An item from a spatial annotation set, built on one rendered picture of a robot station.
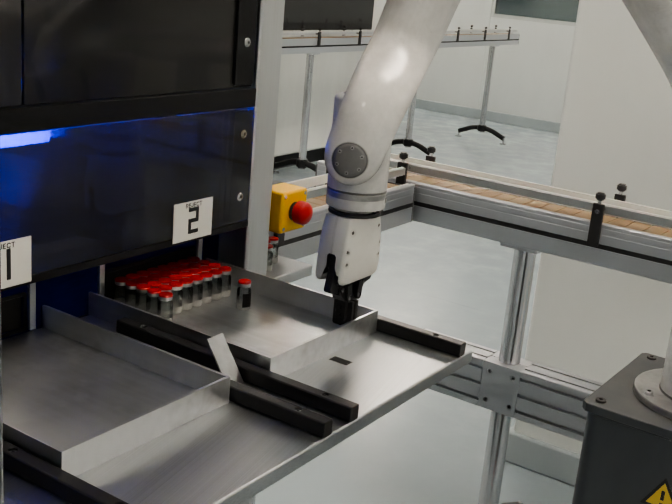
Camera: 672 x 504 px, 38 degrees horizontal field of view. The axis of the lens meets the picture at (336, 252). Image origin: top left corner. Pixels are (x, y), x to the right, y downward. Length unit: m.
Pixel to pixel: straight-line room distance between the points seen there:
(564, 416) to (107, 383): 1.28
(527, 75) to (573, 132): 7.17
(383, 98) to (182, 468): 0.51
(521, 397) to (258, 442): 1.26
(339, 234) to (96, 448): 0.47
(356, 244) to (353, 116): 0.20
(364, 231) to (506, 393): 1.03
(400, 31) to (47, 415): 0.64
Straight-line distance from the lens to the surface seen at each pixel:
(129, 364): 1.31
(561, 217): 2.13
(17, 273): 1.27
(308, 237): 1.93
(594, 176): 2.75
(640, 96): 2.69
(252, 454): 1.10
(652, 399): 1.42
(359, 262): 1.37
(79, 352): 1.35
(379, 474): 2.90
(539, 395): 2.28
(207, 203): 1.49
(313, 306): 1.52
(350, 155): 1.24
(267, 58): 1.55
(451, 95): 10.28
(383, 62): 1.26
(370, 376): 1.32
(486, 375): 2.32
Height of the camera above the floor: 1.41
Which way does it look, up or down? 17 degrees down
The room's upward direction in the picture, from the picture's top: 5 degrees clockwise
